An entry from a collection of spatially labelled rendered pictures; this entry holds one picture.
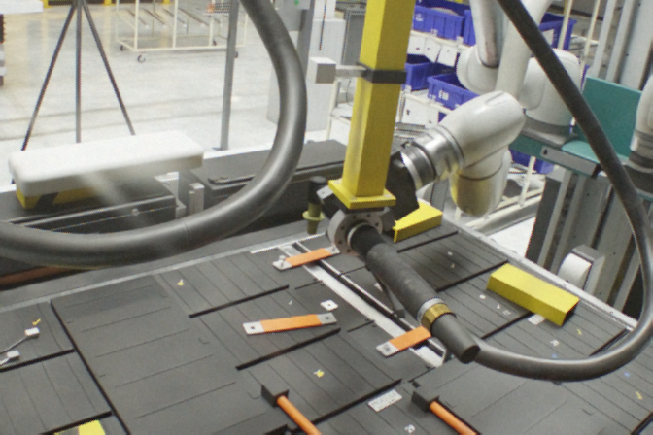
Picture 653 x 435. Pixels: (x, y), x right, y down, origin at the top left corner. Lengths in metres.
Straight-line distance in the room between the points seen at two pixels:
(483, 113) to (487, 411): 0.50
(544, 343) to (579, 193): 1.17
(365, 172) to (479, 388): 0.36
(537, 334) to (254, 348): 0.49
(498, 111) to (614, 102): 1.02
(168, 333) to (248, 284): 0.20
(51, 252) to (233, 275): 0.63
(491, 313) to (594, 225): 1.19
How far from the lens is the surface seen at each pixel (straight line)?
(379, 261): 0.91
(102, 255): 0.52
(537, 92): 1.99
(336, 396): 0.89
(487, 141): 1.10
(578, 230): 2.31
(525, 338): 1.11
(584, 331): 1.19
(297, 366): 0.93
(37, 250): 0.53
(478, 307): 1.16
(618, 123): 2.10
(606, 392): 1.06
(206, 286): 1.09
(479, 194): 1.21
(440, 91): 3.57
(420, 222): 1.35
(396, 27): 0.89
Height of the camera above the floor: 1.60
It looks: 24 degrees down
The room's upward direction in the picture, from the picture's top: 7 degrees clockwise
